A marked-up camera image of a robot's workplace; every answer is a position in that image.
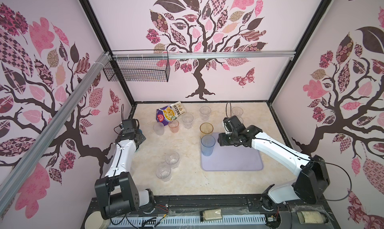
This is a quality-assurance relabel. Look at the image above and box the white slotted cable duct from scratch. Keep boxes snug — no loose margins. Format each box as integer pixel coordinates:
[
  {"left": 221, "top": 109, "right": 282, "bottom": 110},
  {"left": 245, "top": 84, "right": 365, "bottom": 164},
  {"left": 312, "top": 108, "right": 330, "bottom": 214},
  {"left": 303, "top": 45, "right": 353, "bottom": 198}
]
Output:
[{"left": 108, "top": 215, "right": 266, "bottom": 229}]

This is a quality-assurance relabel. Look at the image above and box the beige cylinder in wrap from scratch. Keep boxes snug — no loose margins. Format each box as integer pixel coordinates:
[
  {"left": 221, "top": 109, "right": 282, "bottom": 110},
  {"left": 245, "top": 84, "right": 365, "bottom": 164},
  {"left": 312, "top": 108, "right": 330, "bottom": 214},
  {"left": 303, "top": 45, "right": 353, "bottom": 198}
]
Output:
[{"left": 297, "top": 211, "right": 329, "bottom": 224}]

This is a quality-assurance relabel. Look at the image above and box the pink small glass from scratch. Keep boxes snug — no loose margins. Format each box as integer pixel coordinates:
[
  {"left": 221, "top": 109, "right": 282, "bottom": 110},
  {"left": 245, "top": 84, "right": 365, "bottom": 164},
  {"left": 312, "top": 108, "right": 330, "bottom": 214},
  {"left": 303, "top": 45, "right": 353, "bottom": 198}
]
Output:
[{"left": 168, "top": 120, "right": 180, "bottom": 134}]

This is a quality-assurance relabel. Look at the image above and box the purple snack bag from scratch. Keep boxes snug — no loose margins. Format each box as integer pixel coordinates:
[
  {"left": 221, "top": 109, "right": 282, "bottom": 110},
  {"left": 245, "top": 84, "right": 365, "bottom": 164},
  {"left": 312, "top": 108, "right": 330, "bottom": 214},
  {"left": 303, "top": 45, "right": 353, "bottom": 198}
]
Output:
[{"left": 156, "top": 101, "right": 187, "bottom": 126}]

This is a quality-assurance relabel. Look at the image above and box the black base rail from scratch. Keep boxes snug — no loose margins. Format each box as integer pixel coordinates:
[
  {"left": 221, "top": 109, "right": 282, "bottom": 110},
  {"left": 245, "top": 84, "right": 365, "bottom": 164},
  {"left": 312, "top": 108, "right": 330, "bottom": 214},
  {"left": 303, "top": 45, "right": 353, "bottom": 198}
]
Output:
[{"left": 80, "top": 193, "right": 334, "bottom": 218}]

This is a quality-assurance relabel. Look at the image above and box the clear glass centre back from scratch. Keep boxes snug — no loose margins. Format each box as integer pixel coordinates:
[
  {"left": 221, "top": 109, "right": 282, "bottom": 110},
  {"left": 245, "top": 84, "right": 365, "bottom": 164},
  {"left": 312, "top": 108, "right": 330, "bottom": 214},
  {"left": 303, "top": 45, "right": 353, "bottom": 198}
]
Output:
[{"left": 182, "top": 113, "right": 194, "bottom": 129}]

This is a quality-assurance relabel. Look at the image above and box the yellow tall glass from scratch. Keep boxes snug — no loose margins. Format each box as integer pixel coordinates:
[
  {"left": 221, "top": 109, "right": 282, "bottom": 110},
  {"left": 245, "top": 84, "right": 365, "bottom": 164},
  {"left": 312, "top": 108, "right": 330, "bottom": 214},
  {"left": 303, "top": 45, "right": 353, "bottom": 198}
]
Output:
[{"left": 200, "top": 123, "right": 214, "bottom": 138}]

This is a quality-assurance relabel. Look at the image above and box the clear glass back row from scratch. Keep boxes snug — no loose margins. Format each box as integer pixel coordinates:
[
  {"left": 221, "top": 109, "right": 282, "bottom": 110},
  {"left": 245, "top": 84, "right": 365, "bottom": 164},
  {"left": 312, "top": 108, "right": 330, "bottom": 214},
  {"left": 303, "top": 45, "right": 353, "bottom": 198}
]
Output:
[{"left": 200, "top": 106, "right": 212, "bottom": 121}]

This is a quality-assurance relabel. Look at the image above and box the aluminium rail back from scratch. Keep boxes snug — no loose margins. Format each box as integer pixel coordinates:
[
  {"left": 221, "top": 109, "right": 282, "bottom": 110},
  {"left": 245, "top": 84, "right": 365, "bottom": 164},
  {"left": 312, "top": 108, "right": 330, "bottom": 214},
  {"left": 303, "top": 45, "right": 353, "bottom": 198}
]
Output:
[{"left": 113, "top": 51, "right": 296, "bottom": 59}]

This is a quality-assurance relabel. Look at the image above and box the clear ribbed glass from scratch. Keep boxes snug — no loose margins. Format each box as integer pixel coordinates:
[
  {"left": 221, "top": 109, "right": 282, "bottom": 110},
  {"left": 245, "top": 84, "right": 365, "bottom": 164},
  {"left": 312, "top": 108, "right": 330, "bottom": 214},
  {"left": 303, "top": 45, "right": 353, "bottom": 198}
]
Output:
[
  {"left": 165, "top": 151, "right": 180, "bottom": 169},
  {"left": 156, "top": 164, "right": 172, "bottom": 182}
]

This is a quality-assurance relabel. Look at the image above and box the aluminium rail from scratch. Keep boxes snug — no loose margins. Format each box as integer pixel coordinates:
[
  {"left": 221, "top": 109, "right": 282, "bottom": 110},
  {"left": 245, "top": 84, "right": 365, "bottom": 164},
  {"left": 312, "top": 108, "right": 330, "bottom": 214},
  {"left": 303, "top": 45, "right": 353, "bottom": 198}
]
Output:
[
  {"left": 113, "top": 51, "right": 296, "bottom": 59},
  {"left": 1, "top": 51, "right": 111, "bottom": 213}
]

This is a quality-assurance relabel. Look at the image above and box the black wire basket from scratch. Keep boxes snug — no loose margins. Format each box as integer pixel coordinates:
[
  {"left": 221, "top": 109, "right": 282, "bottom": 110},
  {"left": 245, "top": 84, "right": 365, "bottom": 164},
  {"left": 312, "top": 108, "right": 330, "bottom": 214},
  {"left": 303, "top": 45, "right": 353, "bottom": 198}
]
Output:
[{"left": 103, "top": 49, "right": 171, "bottom": 82}]

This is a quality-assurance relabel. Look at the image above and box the aluminium rail left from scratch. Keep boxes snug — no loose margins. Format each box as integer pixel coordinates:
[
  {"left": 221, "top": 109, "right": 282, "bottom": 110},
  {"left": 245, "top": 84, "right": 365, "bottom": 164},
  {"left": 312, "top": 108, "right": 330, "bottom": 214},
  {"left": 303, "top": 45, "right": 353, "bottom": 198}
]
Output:
[{"left": 1, "top": 51, "right": 111, "bottom": 213}]

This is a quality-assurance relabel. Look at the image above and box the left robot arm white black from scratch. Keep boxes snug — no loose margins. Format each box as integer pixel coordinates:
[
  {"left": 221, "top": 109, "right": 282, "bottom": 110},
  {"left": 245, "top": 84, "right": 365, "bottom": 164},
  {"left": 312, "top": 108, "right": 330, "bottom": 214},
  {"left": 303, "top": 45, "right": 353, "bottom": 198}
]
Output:
[{"left": 95, "top": 119, "right": 155, "bottom": 220}]

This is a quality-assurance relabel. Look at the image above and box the lilac plastic tray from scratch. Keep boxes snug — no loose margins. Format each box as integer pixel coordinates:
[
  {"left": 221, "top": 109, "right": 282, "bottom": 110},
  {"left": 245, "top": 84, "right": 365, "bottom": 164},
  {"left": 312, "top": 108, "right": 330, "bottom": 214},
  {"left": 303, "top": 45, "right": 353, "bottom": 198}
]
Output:
[{"left": 201, "top": 133, "right": 264, "bottom": 172}]

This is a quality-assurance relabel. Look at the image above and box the small beige box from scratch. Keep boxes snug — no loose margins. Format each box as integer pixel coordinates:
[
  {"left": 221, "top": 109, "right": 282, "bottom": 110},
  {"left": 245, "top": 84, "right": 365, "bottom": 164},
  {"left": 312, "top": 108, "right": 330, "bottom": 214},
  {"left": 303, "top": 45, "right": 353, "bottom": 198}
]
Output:
[{"left": 200, "top": 209, "right": 223, "bottom": 222}]

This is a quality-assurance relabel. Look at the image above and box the clear glass near left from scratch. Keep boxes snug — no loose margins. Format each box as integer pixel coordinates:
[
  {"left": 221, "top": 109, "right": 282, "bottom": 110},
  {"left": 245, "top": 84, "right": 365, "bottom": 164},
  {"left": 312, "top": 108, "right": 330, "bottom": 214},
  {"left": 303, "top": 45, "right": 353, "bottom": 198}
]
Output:
[{"left": 153, "top": 123, "right": 165, "bottom": 136}]

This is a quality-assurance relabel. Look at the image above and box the beige tape roll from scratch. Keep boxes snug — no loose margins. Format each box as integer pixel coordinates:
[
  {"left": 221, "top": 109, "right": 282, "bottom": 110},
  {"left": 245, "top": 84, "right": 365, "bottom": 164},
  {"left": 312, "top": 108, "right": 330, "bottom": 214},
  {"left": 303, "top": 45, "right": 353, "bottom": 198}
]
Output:
[{"left": 85, "top": 211, "right": 111, "bottom": 229}]

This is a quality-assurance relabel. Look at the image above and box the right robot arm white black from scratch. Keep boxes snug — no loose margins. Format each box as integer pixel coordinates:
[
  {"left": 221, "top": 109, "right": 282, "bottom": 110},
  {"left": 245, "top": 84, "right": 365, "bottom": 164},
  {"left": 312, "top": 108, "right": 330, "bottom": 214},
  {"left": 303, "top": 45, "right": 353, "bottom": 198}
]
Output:
[{"left": 218, "top": 116, "right": 331, "bottom": 211}]

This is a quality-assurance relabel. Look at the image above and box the blue tall glass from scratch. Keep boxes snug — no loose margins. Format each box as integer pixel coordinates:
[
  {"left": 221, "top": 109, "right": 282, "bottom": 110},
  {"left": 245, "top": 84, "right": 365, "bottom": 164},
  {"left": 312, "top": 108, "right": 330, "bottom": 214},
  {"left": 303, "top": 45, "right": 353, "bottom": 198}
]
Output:
[{"left": 201, "top": 135, "right": 216, "bottom": 157}]

